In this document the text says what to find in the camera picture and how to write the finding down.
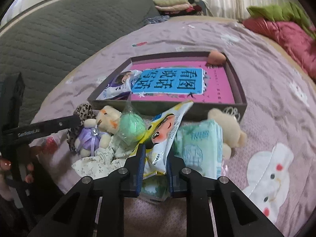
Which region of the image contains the green tissue pack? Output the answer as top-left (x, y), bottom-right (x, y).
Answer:
top-left (172, 119), bottom-right (223, 179)
top-left (139, 176), bottom-right (170, 204)

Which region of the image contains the leopard print scrunchie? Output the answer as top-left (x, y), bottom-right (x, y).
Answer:
top-left (66, 103), bottom-right (96, 152)

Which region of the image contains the teddy bear purple dress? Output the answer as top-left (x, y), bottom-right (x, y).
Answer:
top-left (74, 105), bottom-right (122, 157)

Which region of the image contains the purple doll face packet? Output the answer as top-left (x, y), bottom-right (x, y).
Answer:
top-left (97, 70), bottom-right (142, 100)

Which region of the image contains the purple cardboard box tray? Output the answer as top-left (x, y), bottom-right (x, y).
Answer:
top-left (88, 50), bottom-right (247, 121)

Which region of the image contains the teddy bear pink dress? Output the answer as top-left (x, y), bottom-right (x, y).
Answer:
top-left (207, 108), bottom-right (247, 159)

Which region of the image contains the pink quilt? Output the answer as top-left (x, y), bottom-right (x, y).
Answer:
top-left (243, 18), bottom-right (315, 80)

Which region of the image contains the person's left hand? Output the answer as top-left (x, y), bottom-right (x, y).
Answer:
top-left (1, 144), bottom-right (43, 201)

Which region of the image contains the peach makeup sponge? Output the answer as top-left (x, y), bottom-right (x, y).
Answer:
top-left (207, 50), bottom-right (226, 65)

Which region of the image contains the white floral scrunchie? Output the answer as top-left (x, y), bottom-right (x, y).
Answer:
top-left (71, 135), bottom-right (137, 180)

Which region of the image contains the yellow doll face packet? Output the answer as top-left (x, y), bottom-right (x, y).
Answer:
top-left (137, 100), bottom-right (193, 179)

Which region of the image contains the blue patterned cloth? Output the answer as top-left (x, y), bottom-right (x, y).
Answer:
top-left (144, 15), bottom-right (170, 25)

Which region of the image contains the pink and blue book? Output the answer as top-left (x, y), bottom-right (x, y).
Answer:
top-left (130, 60), bottom-right (235, 104)

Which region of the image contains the green blanket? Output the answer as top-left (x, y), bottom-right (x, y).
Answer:
top-left (247, 2), bottom-right (315, 39)

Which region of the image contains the purple patterned bed sheet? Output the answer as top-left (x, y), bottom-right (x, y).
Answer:
top-left (29, 19), bottom-right (316, 237)

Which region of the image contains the stack of folded clothes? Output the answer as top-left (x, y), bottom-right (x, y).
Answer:
top-left (153, 0), bottom-right (207, 17)

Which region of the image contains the green sponge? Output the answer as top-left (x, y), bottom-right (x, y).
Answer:
top-left (116, 97), bottom-right (146, 146)

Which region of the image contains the grey quilted headboard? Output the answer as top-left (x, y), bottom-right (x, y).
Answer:
top-left (1, 0), bottom-right (159, 125)

